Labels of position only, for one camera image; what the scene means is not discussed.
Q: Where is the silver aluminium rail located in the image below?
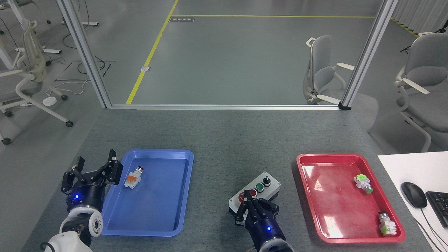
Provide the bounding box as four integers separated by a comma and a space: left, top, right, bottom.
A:
110, 104, 342, 111

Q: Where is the black computer mouse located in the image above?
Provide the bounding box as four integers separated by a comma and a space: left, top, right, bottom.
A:
401, 182, 428, 209

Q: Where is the black keyboard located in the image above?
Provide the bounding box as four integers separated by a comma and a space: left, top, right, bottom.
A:
425, 191, 448, 228

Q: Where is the green push button white block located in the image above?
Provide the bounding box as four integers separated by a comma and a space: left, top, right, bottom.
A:
353, 174, 374, 195

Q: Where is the red plastic tray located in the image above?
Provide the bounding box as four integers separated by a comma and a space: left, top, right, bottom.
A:
296, 153, 406, 244

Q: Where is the blue plastic tray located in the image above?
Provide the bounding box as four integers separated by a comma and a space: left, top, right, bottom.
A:
95, 149, 194, 237

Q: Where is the white desk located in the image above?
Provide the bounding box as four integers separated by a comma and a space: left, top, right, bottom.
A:
377, 151, 448, 252

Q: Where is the grey office chair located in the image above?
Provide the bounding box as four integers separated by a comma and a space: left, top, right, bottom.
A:
303, 35, 356, 105
395, 32, 448, 153

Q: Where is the silver aluminium post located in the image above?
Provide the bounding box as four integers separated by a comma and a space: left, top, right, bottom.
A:
339, 0, 399, 110
56, 0, 113, 109

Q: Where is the white mesh office chair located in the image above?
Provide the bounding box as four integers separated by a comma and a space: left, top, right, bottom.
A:
0, 19, 74, 146

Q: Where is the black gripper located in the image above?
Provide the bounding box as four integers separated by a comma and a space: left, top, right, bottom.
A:
61, 149, 124, 212
234, 189, 286, 246

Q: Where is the red push button orange block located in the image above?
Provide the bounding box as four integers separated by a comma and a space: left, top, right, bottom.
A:
124, 167, 145, 190

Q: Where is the silver push button green block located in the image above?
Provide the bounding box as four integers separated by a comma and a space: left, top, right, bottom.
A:
378, 211, 398, 236

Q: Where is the black mouse cable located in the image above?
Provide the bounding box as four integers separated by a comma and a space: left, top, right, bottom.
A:
415, 207, 444, 252

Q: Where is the grey control box with buttons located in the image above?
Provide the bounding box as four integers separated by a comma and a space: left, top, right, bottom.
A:
229, 171, 281, 218

